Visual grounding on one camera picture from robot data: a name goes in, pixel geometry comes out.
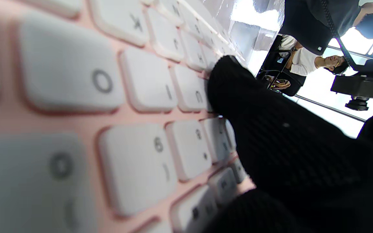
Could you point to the pink keyboard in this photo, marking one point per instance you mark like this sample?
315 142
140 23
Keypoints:
76 113

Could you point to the black camera on bracket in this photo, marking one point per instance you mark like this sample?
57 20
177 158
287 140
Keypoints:
361 87

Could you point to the black fabric cover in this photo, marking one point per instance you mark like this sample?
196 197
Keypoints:
303 22

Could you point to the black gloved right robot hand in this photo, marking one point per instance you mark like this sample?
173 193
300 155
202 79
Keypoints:
287 155

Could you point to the black office chair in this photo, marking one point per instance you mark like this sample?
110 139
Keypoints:
290 82

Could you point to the person in white shirt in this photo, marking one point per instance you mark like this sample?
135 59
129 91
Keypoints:
306 61

